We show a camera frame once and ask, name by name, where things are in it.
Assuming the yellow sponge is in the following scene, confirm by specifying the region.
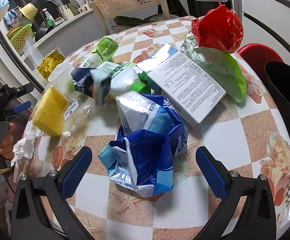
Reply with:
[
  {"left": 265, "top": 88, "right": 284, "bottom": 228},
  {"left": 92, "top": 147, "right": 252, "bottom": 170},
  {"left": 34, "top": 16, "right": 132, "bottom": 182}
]
[{"left": 32, "top": 86, "right": 68, "bottom": 137}]

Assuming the green tea bottle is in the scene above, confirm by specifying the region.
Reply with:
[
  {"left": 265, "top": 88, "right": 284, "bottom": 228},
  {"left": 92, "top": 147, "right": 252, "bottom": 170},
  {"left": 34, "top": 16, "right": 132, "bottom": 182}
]
[{"left": 78, "top": 36, "right": 119, "bottom": 68}]

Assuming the white green-capped bottle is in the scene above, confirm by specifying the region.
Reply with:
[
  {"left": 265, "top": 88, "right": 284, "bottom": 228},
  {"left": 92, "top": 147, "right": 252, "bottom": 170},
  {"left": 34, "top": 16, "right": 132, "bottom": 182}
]
[{"left": 97, "top": 61, "right": 151, "bottom": 98}]

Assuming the blue plastic bag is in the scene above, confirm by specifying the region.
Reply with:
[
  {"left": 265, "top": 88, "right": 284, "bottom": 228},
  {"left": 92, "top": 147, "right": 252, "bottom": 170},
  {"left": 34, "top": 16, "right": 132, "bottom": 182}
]
[{"left": 98, "top": 91, "right": 188, "bottom": 198}]

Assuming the gold foil bag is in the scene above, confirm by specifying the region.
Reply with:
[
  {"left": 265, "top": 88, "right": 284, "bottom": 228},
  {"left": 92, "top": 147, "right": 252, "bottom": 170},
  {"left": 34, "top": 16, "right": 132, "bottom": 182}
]
[{"left": 37, "top": 48, "right": 65, "bottom": 80}]

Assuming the crumpled white tissue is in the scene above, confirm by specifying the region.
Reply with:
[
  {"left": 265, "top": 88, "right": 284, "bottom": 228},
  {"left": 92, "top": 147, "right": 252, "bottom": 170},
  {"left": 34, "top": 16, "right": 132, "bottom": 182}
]
[{"left": 11, "top": 131, "right": 36, "bottom": 167}]

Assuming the yellow-green plastic basket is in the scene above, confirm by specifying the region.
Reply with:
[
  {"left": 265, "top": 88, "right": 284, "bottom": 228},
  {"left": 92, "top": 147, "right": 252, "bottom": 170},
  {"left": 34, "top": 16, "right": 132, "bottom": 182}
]
[{"left": 6, "top": 23, "right": 33, "bottom": 51}]

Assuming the dark blue snack wrapper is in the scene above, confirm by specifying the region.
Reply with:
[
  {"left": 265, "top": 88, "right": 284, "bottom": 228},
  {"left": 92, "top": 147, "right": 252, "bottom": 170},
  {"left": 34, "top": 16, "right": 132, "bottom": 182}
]
[{"left": 71, "top": 68, "right": 111, "bottom": 107}]

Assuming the black pan by sink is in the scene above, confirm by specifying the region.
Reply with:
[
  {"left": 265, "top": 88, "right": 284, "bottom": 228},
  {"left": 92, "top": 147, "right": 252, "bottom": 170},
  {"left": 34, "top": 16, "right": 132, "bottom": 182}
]
[{"left": 35, "top": 25, "right": 54, "bottom": 42}]

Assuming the green spray bottle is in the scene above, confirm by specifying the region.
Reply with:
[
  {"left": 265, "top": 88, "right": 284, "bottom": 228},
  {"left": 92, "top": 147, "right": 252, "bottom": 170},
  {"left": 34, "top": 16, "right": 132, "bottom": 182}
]
[{"left": 41, "top": 8, "right": 56, "bottom": 27}]

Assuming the yellow bowl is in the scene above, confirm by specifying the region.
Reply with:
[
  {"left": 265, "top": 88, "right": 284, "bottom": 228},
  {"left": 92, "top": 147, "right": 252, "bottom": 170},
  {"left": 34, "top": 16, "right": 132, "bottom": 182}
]
[{"left": 19, "top": 3, "right": 38, "bottom": 21}]

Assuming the checkered patterned tablecloth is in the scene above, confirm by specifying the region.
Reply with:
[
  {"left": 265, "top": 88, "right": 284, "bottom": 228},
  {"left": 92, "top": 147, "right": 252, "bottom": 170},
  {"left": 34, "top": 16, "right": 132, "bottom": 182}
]
[{"left": 12, "top": 16, "right": 290, "bottom": 240}]

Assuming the knife block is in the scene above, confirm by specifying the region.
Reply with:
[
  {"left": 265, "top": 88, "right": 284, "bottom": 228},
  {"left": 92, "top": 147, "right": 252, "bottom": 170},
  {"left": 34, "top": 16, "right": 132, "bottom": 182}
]
[{"left": 58, "top": 5, "right": 74, "bottom": 21}]

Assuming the green onions bunch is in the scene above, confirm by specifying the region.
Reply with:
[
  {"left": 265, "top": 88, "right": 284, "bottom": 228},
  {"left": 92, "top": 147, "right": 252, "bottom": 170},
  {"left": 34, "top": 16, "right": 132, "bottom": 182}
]
[{"left": 111, "top": 14, "right": 164, "bottom": 30}]

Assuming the white printed carton box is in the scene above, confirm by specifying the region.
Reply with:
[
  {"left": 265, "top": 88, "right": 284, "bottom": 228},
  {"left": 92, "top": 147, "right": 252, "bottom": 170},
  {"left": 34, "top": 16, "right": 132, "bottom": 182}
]
[{"left": 137, "top": 44, "right": 226, "bottom": 127}]

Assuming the green silver snack bag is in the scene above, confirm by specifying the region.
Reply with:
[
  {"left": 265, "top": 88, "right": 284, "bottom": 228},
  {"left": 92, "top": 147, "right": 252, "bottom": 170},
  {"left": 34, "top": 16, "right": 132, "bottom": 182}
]
[{"left": 180, "top": 33, "right": 247, "bottom": 103}]

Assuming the beige perforated plastic chair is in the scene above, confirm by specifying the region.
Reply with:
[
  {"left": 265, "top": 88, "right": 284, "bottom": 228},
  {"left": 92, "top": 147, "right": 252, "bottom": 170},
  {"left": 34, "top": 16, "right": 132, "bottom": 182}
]
[{"left": 90, "top": 0, "right": 170, "bottom": 35}]

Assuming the red plastic stool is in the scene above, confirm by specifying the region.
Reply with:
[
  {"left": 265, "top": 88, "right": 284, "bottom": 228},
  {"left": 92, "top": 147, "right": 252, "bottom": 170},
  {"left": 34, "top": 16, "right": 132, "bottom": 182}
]
[{"left": 238, "top": 43, "right": 284, "bottom": 77}]

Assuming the black garment on chair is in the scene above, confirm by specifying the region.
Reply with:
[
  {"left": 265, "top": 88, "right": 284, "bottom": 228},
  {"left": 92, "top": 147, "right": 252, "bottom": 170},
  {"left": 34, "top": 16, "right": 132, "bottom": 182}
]
[{"left": 166, "top": 0, "right": 188, "bottom": 17}]

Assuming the red plastic bag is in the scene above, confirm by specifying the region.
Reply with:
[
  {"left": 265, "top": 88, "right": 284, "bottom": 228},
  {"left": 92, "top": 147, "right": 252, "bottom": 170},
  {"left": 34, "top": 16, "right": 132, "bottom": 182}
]
[{"left": 191, "top": 3, "right": 244, "bottom": 54}]

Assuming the white refrigerator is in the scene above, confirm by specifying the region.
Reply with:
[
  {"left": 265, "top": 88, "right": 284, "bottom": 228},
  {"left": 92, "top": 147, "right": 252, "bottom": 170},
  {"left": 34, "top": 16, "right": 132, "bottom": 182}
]
[{"left": 241, "top": 0, "right": 290, "bottom": 66}]

